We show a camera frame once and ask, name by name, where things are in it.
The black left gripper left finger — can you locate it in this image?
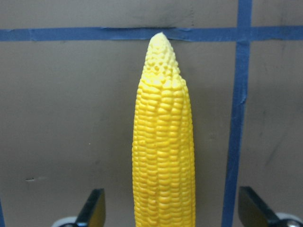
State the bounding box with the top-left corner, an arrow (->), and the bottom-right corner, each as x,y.
75,189 -> 106,227

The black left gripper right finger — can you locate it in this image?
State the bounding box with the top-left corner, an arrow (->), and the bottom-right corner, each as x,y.
238,186 -> 287,227

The yellow corn cob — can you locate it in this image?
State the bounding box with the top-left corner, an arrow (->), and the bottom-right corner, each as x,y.
132,33 -> 196,227

